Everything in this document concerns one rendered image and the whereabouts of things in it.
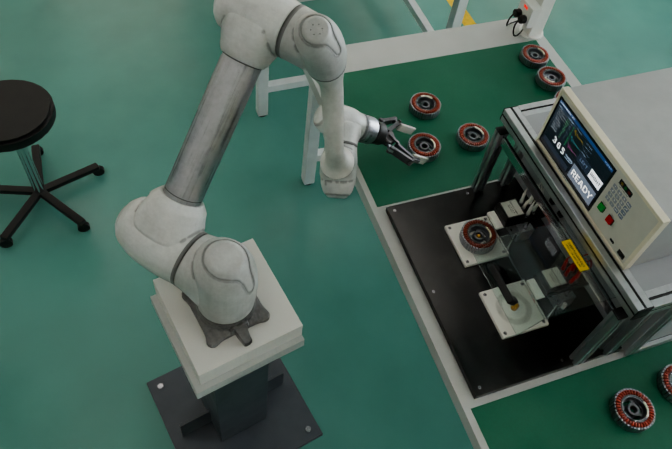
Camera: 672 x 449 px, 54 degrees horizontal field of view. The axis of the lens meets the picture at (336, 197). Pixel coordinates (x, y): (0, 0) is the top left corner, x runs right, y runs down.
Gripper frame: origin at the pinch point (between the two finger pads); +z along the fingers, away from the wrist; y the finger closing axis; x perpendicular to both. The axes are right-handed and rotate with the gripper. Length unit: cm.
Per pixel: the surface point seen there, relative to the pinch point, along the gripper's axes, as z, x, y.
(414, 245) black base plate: -10.5, -7.7, 37.5
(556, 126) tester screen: -5, 47, 35
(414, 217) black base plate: -7.7, -6.0, 27.5
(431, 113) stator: 8.6, 4.9, -13.5
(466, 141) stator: 15.0, 9.1, 1.4
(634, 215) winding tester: -5, 52, 67
